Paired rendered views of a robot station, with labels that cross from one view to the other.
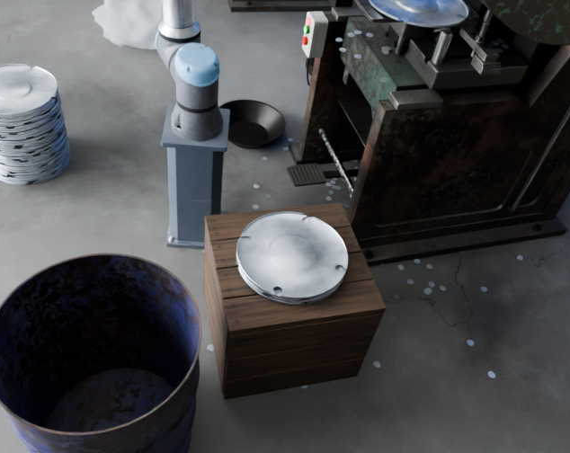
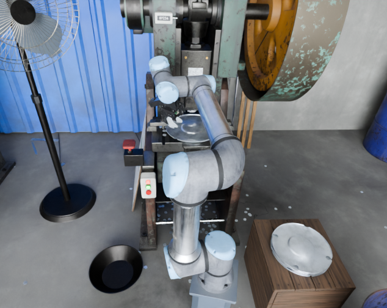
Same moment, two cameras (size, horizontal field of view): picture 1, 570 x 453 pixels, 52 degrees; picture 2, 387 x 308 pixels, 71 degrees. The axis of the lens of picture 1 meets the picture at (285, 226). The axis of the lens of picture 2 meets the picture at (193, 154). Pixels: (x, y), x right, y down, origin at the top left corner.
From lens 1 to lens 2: 1.60 m
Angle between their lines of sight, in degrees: 55
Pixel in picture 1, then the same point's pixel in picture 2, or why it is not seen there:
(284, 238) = (293, 247)
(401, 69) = not seen: hidden behind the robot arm
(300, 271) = (313, 245)
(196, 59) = (224, 242)
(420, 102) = not seen: hidden behind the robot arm
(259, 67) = (40, 252)
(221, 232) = (287, 282)
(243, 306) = (338, 278)
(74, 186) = not seen: outside the picture
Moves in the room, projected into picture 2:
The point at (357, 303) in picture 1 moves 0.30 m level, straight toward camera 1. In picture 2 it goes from (318, 228) to (381, 255)
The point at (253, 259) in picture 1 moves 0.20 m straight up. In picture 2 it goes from (310, 265) to (324, 238)
